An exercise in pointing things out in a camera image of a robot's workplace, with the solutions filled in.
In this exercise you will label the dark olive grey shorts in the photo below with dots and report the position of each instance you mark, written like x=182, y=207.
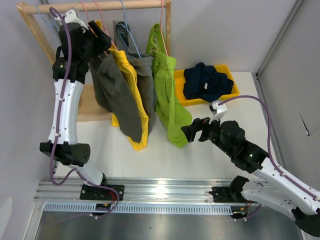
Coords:
x=113, y=93

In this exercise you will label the lime green shorts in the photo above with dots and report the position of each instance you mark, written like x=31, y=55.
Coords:
x=170, y=111

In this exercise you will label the wooden clothes rack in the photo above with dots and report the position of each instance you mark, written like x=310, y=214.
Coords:
x=88, y=109

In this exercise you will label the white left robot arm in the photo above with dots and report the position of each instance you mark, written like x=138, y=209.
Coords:
x=62, y=144

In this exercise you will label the pink hanger of yellow shorts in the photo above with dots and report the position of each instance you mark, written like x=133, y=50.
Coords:
x=104, y=26

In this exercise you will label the light blue wire hanger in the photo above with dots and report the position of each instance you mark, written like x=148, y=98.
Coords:
x=48, y=21

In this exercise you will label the slotted white cable duct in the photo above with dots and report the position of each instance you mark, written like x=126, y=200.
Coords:
x=139, y=208

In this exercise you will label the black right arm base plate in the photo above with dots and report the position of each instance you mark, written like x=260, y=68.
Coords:
x=224, y=194

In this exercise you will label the light grey shorts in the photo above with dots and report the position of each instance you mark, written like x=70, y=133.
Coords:
x=143, y=68

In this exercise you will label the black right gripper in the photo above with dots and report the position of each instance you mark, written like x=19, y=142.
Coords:
x=198, y=125

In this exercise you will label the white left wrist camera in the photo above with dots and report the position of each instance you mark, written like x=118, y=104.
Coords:
x=72, y=16

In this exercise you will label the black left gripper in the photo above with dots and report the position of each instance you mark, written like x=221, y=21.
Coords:
x=102, y=42

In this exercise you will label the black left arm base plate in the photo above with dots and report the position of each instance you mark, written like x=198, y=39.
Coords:
x=93, y=193

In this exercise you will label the blue hanger of grey shorts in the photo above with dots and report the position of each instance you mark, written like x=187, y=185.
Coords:
x=127, y=28

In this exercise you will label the navy blue shorts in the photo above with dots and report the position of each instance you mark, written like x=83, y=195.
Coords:
x=206, y=83

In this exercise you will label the yellow plastic tray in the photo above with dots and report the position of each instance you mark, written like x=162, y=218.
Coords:
x=180, y=81

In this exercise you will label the pink hanger of olive shorts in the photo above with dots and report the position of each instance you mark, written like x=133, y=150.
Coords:
x=88, y=19

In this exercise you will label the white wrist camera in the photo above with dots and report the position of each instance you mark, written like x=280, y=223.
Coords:
x=218, y=110
x=72, y=16

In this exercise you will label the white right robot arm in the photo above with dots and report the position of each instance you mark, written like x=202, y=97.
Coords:
x=289, y=195

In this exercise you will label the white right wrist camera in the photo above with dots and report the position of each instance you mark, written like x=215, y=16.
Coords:
x=218, y=110

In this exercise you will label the yellow shorts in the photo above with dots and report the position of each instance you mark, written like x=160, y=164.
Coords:
x=131, y=78

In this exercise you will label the aluminium mounting rail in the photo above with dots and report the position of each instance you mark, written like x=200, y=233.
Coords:
x=139, y=190

